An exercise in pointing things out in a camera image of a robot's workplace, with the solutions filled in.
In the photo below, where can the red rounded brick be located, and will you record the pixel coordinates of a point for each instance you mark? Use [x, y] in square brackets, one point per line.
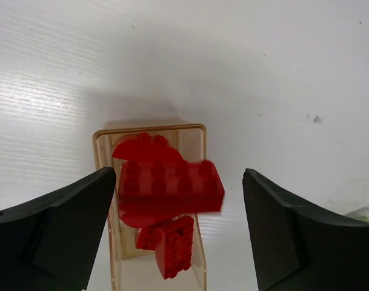
[139, 220]

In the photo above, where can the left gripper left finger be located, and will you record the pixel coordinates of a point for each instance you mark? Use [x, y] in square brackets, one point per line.
[51, 242]

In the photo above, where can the red half round brick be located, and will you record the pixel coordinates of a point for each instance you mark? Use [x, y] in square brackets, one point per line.
[143, 147]

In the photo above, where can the small red brick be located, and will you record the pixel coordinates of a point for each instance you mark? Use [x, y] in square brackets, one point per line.
[145, 238]

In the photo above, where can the red square brick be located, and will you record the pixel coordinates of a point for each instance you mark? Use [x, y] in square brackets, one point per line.
[174, 244]

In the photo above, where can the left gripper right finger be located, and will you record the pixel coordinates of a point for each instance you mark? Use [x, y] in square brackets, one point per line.
[298, 245]

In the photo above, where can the red long brick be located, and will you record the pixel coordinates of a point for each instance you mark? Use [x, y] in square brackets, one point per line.
[171, 187]

